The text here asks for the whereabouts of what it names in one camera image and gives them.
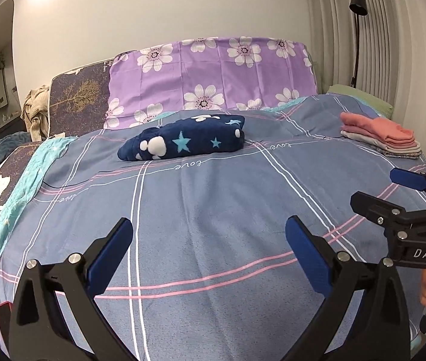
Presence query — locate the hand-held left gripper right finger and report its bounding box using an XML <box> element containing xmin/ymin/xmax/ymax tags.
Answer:
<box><xmin>284</xmin><ymin>215</ymin><xmax>412</xmax><ymax>361</ymax></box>

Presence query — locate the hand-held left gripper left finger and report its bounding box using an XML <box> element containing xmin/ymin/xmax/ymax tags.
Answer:
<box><xmin>8</xmin><ymin>217</ymin><xmax>138</xmax><ymax>361</ymax></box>

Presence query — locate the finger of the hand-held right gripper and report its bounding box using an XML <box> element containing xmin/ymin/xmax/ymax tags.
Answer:
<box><xmin>350</xmin><ymin>191</ymin><xmax>426</xmax><ymax>234</ymax></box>
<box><xmin>389</xmin><ymin>167</ymin><xmax>426</xmax><ymax>211</ymax></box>

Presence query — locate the navy star fleece pajama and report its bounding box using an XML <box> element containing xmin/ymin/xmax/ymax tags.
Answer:
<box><xmin>118</xmin><ymin>113</ymin><xmax>246</xmax><ymax>162</ymax></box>

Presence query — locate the stack of folded clothes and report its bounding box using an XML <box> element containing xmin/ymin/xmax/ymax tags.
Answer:
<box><xmin>340</xmin><ymin>112</ymin><xmax>423</xmax><ymax>159</ymax></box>

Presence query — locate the green pillow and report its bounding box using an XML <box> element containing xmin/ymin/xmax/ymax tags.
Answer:
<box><xmin>326</xmin><ymin>84</ymin><xmax>394</xmax><ymax>119</ymax></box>

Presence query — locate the blue plaid bed sheet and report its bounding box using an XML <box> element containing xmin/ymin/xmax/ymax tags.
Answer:
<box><xmin>0</xmin><ymin>92</ymin><xmax>426</xmax><ymax>361</ymax></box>

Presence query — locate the teal blanket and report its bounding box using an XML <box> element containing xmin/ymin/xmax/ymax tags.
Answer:
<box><xmin>0</xmin><ymin>135</ymin><xmax>80</xmax><ymax>332</ymax></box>

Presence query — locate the white pleated curtain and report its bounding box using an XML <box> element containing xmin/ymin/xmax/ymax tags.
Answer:
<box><xmin>305</xmin><ymin>0</ymin><xmax>426</xmax><ymax>174</ymax></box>

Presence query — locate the blue-grey quilted blanket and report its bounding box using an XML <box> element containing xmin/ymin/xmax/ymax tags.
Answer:
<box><xmin>0</xmin><ymin>131</ymin><xmax>44</xmax><ymax>181</ymax></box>

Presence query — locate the beige knit garment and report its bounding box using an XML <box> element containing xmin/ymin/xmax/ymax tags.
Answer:
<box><xmin>21</xmin><ymin>87</ymin><xmax>51</xmax><ymax>141</ymax></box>

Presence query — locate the black floor lamp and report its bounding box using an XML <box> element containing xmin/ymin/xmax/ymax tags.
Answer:
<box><xmin>349</xmin><ymin>0</ymin><xmax>368</xmax><ymax>87</ymax></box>

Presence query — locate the purple floral pillow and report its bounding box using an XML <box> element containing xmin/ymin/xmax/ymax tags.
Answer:
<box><xmin>104</xmin><ymin>37</ymin><xmax>319</xmax><ymax>130</ymax></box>

